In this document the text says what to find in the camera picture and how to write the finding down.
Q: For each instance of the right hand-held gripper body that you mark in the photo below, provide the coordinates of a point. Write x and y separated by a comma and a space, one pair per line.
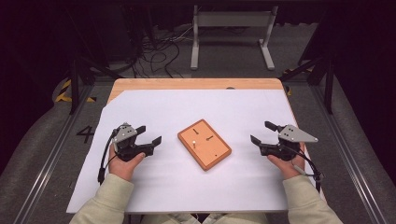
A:
292, 134

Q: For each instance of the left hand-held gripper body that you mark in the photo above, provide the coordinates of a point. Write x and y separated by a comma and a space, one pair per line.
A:
125, 133

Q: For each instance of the wooden photo frame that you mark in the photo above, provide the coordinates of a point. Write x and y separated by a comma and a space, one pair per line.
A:
205, 149

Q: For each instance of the person's left hand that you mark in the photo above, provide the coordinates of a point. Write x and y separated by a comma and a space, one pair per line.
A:
124, 168

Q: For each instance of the person's right hand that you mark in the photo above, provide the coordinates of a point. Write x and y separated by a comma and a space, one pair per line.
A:
288, 169

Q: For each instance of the white paper sheet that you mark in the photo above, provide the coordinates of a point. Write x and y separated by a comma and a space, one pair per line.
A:
186, 186

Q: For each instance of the black metal stand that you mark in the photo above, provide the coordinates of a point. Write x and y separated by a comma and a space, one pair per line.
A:
328, 81
76, 81

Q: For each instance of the yellow black hazard tape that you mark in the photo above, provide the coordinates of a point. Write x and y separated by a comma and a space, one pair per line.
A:
63, 93

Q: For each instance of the person's legs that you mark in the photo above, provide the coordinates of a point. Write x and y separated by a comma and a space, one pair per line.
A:
214, 219

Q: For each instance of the grey metal stand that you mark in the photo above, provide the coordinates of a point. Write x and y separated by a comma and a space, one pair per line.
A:
233, 19

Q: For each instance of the aluminium floor rail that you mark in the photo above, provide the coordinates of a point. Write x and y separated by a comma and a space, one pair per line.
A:
49, 158
351, 168

